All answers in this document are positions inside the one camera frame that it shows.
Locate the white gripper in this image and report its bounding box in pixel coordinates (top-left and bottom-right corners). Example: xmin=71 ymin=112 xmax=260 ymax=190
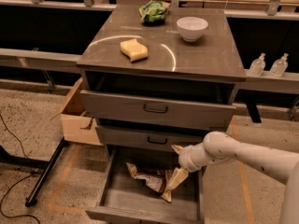
xmin=166 ymin=145 xmax=206 ymax=190

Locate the brown chip bag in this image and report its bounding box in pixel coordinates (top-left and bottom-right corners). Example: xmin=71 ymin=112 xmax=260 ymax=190
xmin=126 ymin=162 xmax=172 ymax=203

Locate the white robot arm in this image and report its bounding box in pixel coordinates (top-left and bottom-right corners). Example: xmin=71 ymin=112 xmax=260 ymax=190
xmin=167 ymin=132 xmax=299 ymax=224

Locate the middle grey drawer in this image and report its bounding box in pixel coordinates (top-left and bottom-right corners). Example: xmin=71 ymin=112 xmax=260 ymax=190
xmin=94 ymin=124 xmax=221 ymax=157

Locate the grey drawer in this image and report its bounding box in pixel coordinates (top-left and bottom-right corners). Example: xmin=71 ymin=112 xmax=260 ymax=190
xmin=94 ymin=124 xmax=221 ymax=157
xmin=86 ymin=147 xmax=204 ymax=224
xmin=80 ymin=90 xmax=235 ymax=131

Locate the top grey drawer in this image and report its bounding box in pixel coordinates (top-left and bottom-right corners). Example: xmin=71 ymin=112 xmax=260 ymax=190
xmin=80 ymin=90 xmax=235 ymax=131

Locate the bottom grey drawer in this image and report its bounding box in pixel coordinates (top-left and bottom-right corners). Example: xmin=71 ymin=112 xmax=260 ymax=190
xmin=86 ymin=147 xmax=204 ymax=224

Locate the grey drawer cabinet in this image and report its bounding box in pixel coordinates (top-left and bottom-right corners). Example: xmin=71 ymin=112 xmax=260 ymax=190
xmin=76 ymin=4 xmax=247 ymax=161

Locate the green chip bag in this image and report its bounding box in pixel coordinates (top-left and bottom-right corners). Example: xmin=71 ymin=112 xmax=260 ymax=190
xmin=138 ymin=0 xmax=169 ymax=22

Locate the cardboard box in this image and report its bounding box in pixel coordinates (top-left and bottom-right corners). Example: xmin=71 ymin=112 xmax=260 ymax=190
xmin=52 ymin=78 xmax=101 ymax=146

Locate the yellow sponge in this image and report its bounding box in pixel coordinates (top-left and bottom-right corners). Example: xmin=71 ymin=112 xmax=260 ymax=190
xmin=120 ymin=38 xmax=149 ymax=62

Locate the left clear sanitizer bottle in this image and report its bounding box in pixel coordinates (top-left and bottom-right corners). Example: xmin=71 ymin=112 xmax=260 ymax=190
xmin=249 ymin=53 xmax=265 ymax=77

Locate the white bowl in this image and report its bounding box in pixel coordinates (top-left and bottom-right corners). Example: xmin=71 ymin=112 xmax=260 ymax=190
xmin=177 ymin=17 xmax=208 ymax=42

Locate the black stand leg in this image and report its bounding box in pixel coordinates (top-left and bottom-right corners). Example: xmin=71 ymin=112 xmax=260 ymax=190
xmin=25 ymin=139 xmax=68 ymax=207

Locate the black floor cable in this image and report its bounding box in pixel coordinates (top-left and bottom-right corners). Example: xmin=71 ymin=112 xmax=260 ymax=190
xmin=0 ymin=114 xmax=41 ymax=224

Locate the grey metal rail shelf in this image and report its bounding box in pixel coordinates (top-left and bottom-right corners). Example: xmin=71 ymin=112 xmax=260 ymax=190
xmin=0 ymin=49 xmax=80 ymax=74

